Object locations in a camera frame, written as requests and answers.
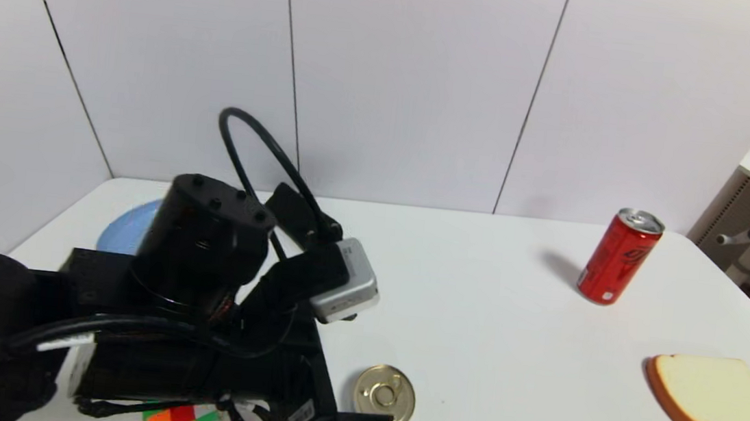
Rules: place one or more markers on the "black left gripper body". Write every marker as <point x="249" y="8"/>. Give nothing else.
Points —
<point x="301" y="418"/>

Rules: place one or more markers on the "small gold-lid tin can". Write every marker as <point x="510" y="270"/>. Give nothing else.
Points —
<point x="385" y="394"/>

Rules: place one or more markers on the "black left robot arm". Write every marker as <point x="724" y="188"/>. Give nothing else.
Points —
<point x="196" y="241"/>

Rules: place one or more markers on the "blue plate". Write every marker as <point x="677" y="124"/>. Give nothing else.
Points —
<point x="129" y="231"/>

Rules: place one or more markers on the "black glasses case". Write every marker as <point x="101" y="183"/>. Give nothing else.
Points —
<point x="289" y="210"/>

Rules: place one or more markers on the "red soda can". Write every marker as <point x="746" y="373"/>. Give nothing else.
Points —
<point x="618" y="261"/>

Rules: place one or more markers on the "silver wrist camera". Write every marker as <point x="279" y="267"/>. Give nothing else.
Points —
<point x="347" y="280"/>

